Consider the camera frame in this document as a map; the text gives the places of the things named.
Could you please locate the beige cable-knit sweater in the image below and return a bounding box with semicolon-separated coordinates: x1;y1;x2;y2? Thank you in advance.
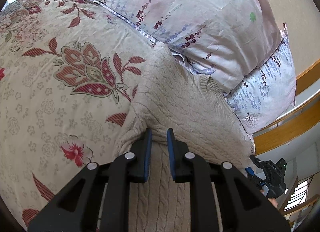
113;43;255;231

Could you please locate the person's right hand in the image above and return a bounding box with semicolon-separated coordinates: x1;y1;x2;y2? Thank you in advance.
260;189;278;208

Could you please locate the white blue-flower pillow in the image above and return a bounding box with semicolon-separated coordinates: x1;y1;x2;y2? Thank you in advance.
225;23;296;134

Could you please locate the floral bed sheet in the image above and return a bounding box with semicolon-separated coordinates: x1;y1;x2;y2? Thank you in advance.
1;0;151;229

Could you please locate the pink floral pillow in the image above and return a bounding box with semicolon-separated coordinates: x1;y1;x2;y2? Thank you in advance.
95;0;281;91

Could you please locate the wooden bed frame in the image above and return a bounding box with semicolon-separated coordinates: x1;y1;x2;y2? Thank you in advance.
254;60;319;155

